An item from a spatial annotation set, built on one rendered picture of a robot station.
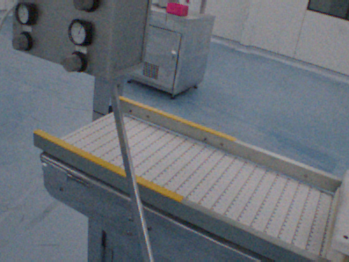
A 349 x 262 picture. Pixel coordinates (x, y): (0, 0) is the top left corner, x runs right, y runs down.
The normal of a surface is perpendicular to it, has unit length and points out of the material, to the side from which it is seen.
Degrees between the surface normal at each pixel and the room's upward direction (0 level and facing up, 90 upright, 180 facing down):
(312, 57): 90
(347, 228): 0
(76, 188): 90
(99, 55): 90
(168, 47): 90
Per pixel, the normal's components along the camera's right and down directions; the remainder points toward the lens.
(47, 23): -0.47, 0.33
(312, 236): 0.14, -0.88
